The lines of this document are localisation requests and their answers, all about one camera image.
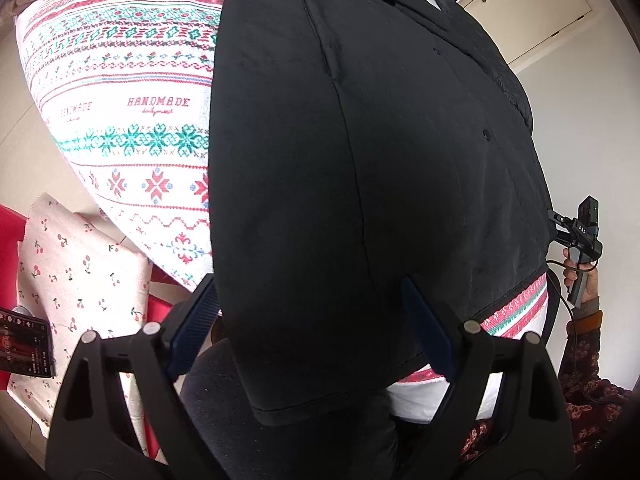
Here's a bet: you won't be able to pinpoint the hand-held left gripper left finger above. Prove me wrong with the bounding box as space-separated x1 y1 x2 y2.
45 273 222 480

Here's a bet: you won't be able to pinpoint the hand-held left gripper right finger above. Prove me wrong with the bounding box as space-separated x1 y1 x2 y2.
399 276 574 480

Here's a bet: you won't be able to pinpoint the large black coat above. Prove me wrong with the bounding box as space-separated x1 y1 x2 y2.
206 0 557 428

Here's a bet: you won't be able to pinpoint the person's right forearm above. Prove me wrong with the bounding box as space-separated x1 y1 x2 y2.
557 280 638 458

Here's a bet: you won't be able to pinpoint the person's right hand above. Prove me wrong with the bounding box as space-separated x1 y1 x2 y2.
562 247 599 295

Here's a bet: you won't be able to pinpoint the person's dark pants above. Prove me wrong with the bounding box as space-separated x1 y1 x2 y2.
180 330 401 480

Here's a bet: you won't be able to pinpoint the cherry print cloth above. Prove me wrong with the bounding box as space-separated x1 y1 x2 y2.
7 192 168 461

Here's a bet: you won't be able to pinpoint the dark printed packet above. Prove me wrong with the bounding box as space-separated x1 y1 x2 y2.
0 306 55 380

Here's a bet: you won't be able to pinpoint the cream door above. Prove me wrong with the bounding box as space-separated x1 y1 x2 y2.
457 0 596 67

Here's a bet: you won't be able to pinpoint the red plastic chair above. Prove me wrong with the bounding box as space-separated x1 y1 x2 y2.
0 204 201 466

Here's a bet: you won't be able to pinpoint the red green patterned blanket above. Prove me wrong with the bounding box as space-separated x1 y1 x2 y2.
14 0 548 386

